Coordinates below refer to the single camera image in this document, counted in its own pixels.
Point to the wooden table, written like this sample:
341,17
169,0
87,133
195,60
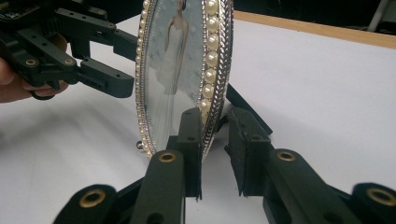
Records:
327,31

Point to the white metal desk frame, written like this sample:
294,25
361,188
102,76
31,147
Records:
378,15

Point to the white table board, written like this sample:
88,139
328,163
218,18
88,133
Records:
311,93

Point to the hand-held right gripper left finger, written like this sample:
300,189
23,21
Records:
169,174

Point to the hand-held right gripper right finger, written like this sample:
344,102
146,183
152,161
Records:
280,180

